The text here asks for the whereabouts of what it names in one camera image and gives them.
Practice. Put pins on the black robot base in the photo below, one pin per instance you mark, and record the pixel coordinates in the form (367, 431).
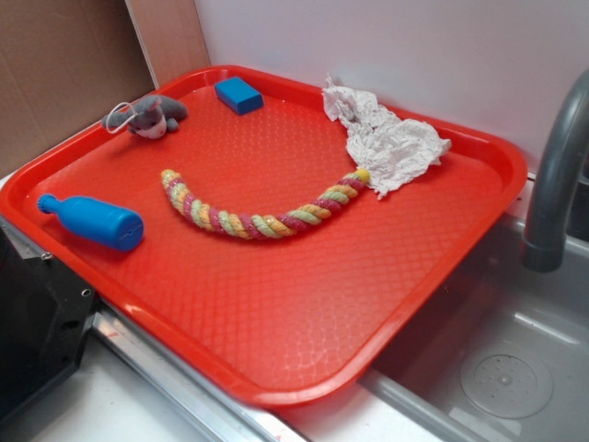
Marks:
(47, 310)

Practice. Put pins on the gray plush animal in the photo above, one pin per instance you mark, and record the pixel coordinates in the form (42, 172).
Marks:
(151, 117)

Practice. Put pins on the red plastic tray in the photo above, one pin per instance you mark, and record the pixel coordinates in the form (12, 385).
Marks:
(274, 322)

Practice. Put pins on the crumpled white paper towel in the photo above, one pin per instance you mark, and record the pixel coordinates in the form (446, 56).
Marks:
(392, 150)

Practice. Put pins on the blue rectangular block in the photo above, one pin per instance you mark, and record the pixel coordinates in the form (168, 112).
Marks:
(238, 95)

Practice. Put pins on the blue plastic bottle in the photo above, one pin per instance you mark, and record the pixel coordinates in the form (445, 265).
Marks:
(107, 224)

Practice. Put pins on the gray sink basin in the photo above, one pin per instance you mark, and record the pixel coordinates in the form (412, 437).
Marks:
(498, 353)

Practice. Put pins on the gray faucet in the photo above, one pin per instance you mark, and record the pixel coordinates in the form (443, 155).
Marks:
(558, 206)

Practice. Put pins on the brown cardboard panel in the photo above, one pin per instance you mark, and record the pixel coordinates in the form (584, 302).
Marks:
(64, 64)

